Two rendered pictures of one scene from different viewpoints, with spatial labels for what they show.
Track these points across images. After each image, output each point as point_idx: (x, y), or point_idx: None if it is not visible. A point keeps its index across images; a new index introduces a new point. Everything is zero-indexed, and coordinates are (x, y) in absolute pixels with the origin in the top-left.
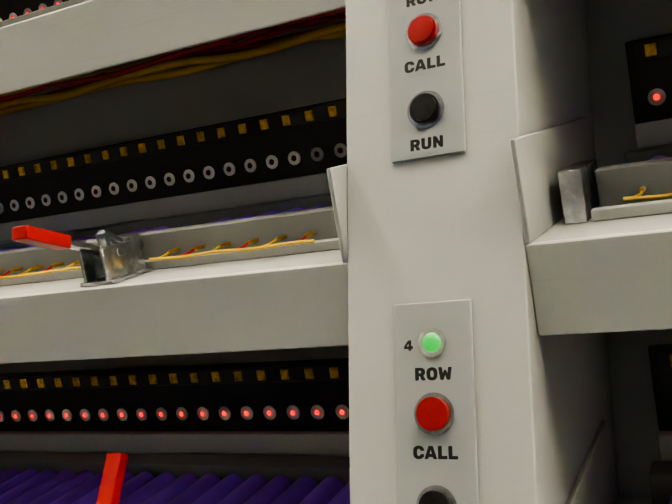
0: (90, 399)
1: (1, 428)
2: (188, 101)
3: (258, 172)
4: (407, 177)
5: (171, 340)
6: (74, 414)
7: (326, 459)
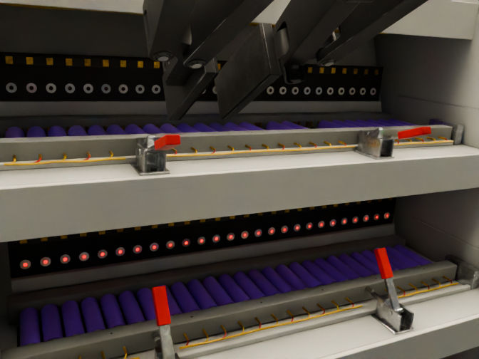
0: (222, 228)
1: (135, 258)
2: (234, 39)
3: (309, 95)
4: None
5: (421, 187)
6: (207, 239)
7: (361, 241)
